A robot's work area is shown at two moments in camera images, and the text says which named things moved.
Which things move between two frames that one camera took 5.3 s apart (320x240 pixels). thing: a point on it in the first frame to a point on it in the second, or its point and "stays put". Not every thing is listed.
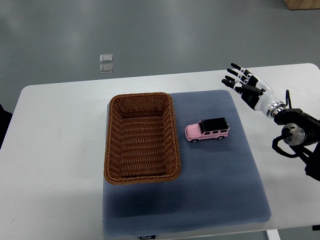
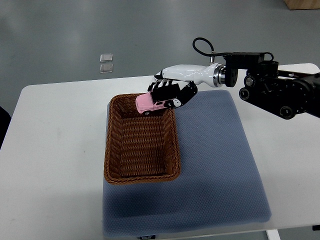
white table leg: [273, 234] stays put
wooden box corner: [302, 4] stays put
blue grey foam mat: [218, 186] stays put
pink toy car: [208, 129] to [144, 103]
